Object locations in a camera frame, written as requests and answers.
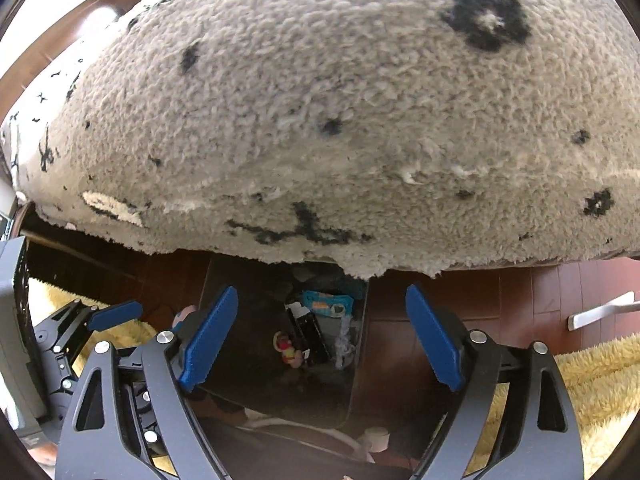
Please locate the black box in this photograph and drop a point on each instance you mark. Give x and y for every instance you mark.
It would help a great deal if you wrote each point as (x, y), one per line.
(310, 335)

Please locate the white tape roll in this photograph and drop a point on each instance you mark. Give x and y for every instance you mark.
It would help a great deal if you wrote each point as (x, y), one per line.
(375, 439)

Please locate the blue packet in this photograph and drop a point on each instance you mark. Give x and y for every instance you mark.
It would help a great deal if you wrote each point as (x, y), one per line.
(327, 304)

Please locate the yellow fluffy rug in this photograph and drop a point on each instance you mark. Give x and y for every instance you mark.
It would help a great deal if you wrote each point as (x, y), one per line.
(600, 375)

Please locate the small pink object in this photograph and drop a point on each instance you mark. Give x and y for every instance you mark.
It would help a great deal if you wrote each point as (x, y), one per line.
(182, 316)

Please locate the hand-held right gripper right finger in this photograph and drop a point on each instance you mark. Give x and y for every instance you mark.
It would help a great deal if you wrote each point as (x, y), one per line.
(430, 345)

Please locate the wooden headboard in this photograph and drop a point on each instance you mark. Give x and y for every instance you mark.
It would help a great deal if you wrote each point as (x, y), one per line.
(75, 25)

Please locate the clear plastic wrapper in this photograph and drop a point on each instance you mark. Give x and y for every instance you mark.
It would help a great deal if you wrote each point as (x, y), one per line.
(345, 342)

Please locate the dark trash bin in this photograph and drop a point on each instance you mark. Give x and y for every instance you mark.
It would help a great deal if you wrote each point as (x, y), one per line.
(240, 385)

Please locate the wooden bed frame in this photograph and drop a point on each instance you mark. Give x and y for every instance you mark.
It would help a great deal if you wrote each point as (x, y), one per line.
(100, 255)

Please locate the white bar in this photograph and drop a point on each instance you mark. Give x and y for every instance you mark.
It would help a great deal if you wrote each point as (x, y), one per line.
(600, 312)

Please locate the small pink toy figure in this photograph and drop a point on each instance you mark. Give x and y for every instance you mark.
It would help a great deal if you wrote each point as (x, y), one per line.
(289, 351)

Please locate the grey fleece blanket black print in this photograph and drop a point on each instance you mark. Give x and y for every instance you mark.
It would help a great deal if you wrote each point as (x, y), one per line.
(325, 110)

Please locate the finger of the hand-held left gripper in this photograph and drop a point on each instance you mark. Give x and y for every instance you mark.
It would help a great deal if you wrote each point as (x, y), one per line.
(115, 314)

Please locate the grey star print pillow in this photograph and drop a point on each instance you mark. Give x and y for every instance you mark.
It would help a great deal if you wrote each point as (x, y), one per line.
(35, 125)

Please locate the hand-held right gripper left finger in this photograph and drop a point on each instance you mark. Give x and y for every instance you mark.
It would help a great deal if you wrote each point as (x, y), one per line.
(210, 340)

